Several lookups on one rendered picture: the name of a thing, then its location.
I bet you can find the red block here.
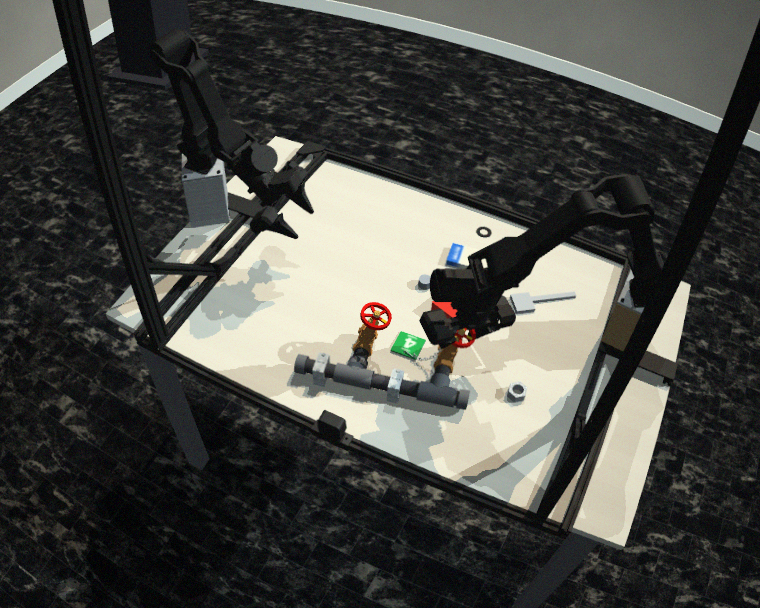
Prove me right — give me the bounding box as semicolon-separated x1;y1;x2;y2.
431;301;457;318

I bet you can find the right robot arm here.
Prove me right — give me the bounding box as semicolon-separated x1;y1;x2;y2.
430;174;664;310

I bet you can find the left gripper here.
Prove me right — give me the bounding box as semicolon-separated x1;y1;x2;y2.
247;167;314;239

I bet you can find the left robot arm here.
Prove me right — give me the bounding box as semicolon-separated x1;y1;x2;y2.
150;28;303;201

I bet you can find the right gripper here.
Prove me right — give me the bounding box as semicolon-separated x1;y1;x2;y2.
419;296;516;349

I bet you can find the grey hex nut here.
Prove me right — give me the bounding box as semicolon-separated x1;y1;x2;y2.
507;381;527;403

